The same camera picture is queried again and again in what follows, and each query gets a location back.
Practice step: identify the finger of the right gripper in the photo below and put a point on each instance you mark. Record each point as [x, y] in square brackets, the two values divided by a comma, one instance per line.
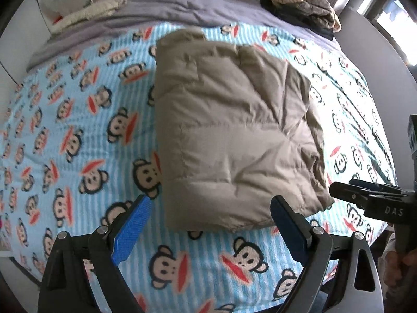
[352, 192]
[375, 188]

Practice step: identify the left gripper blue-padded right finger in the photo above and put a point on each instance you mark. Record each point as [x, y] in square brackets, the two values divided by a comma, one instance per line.
[357, 287]

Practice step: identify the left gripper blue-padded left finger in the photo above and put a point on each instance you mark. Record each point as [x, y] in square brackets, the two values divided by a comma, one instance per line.
[65, 286]

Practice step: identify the beige quilted down jacket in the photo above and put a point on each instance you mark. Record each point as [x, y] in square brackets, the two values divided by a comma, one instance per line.
[235, 127]

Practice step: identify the person right hand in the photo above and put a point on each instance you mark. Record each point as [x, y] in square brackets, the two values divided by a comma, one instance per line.
[393, 260]

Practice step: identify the grey bed side panel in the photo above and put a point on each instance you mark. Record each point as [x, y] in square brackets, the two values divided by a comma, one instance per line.
[390, 82]

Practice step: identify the black folded garment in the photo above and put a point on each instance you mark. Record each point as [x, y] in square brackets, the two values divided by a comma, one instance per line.
[291, 17]

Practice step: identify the window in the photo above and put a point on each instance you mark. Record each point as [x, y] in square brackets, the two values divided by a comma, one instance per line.
[392, 20]

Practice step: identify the lavender duvet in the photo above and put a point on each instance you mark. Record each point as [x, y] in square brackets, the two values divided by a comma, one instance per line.
[143, 13]

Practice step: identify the cream folded cloth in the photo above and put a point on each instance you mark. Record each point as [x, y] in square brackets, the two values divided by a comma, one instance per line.
[94, 11]

